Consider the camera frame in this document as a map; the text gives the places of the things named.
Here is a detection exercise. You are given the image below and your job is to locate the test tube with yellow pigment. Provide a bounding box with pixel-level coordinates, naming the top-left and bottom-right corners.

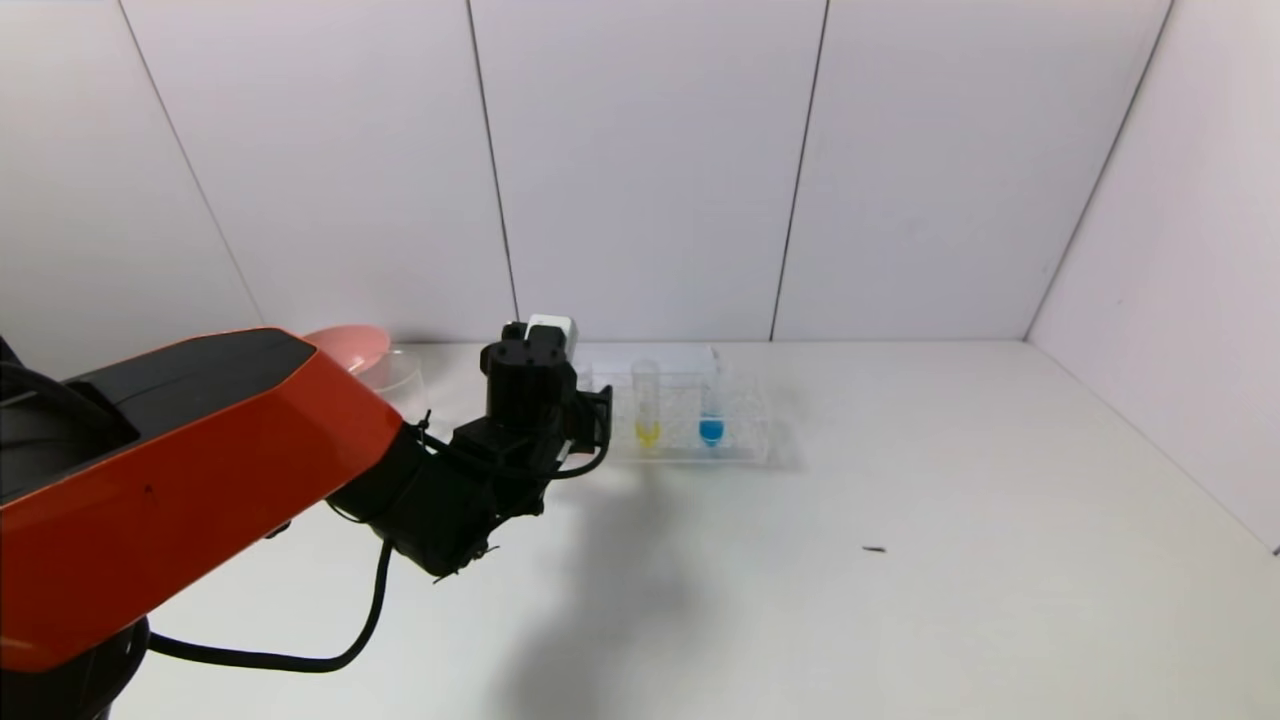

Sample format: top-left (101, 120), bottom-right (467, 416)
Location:
top-left (632, 360), bottom-right (664, 450)

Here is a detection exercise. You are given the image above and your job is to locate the test tube with blue pigment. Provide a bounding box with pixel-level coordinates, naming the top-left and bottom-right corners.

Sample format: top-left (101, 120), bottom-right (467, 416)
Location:
top-left (699, 358), bottom-right (728, 448)

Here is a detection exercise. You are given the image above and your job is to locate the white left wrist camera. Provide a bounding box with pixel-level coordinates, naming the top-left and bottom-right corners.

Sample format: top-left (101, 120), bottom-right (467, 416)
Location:
top-left (503, 314), bottom-right (580, 353)

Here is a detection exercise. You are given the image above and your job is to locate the pink bowl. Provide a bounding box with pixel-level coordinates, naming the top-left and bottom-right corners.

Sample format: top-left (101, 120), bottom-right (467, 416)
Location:
top-left (303, 325), bottom-right (392, 377)

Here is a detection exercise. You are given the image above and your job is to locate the clear plastic test tube rack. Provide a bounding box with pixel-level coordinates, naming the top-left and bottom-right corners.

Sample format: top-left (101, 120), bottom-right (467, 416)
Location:
top-left (598, 370), bottom-right (778, 469)

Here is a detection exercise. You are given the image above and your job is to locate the white paper sheet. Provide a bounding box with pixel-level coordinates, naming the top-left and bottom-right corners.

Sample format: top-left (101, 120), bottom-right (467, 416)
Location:
top-left (572, 345), bottom-right (719, 389)

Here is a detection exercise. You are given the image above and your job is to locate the clear glass beaker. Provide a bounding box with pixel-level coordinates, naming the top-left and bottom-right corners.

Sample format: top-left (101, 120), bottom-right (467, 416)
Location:
top-left (355, 349), bottom-right (442, 423)

